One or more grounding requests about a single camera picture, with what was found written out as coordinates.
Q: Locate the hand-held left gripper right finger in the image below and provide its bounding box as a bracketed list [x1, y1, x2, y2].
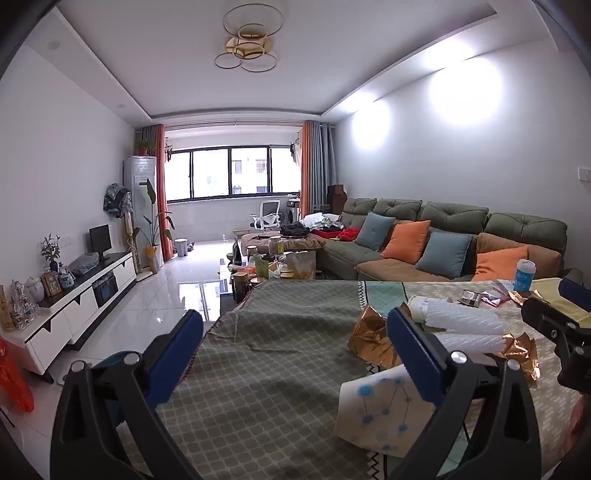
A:
[385, 302, 542, 480]

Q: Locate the gold picture frame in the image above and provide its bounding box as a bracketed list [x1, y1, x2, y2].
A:
[41, 271, 63, 297]

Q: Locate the gold foil wrapper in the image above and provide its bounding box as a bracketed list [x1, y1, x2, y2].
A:
[347, 305, 407, 370]
[501, 331, 541, 381]

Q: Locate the kraft paper bag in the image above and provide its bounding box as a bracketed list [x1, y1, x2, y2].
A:
[0, 285, 16, 332]

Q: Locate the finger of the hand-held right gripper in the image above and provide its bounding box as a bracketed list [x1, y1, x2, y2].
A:
[558, 277, 591, 315]
[521, 298, 591, 346]

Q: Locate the dark wooden cabinet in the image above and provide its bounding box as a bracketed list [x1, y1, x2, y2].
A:
[327, 184, 349, 215]

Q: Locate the green brown sofa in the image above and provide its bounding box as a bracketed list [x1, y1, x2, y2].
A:
[242, 198, 568, 282]

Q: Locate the pile of clothes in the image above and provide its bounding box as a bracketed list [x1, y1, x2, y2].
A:
[279, 217, 342, 238]

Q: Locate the person's right forearm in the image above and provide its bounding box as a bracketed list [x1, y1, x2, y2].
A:
[570, 394, 591, 445]

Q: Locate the white TV cabinet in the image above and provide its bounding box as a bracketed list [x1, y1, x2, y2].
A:
[0, 251, 138, 374]

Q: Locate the orange curtain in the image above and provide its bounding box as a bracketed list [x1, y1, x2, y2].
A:
[154, 124, 174, 261]
[300, 121, 314, 217]

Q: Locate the dark glass coffee table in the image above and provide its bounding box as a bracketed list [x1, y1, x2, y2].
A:
[217, 258, 287, 319]

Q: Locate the yellow cloth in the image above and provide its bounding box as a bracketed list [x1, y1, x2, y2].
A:
[531, 277, 591, 328]

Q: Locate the white standing air conditioner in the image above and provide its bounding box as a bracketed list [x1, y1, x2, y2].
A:
[124, 155, 158, 273]

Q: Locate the patterned green tablecloth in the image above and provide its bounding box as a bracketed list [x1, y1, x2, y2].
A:
[115, 277, 591, 480]

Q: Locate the grey blue bundle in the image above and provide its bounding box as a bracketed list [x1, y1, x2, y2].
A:
[68, 252, 100, 276]

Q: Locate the clear bag of figurines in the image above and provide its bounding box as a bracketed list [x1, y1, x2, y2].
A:
[10, 280, 40, 329]

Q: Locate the dotted paper cup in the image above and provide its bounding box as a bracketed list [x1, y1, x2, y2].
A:
[333, 367, 451, 457]

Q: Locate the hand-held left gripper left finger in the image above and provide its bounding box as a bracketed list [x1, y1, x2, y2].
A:
[50, 309, 206, 480]

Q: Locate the blue pillow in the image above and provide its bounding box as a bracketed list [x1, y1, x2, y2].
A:
[416, 230, 472, 279]
[355, 212, 395, 251]

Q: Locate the black monitor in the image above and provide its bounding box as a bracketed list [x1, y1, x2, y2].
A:
[89, 224, 112, 259]

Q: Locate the blue white bottle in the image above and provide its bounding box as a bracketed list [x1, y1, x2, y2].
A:
[513, 258, 535, 292]

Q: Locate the plant in blue vase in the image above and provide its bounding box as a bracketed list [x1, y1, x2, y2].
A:
[41, 234, 62, 273]

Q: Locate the grey curtain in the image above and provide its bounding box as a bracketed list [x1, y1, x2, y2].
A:
[310, 121, 338, 213]

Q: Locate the white ribbed foam sleeve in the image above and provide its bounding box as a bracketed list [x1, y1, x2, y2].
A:
[407, 295, 509, 357]

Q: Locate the orange pillow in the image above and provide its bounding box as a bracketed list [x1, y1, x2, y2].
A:
[471, 246, 529, 282]
[381, 220, 431, 264]

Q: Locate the ring ceiling lamp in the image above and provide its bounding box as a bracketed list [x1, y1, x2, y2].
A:
[213, 2, 284, 73]

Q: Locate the white office chair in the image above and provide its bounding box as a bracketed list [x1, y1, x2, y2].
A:
[250, 199, 282, 230]

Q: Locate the tall potted plant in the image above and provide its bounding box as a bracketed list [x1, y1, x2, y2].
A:
[139, 178, 176, 273]

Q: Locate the kraft snack bag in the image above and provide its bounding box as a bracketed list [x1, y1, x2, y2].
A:
[286, 250, 317, 281]

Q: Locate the orange plastic bag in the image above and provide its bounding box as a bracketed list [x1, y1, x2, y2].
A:
[0, 339, 35, 414]

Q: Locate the black framed window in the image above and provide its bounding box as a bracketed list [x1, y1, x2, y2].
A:
[165, 145, 303, 201]

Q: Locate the cluster of jars and tins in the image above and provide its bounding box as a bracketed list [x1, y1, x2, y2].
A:
[231, 235, 319, 305]

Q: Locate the patterned hanging cloth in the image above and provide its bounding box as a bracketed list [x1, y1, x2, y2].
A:
[102, 183, 134, 217]

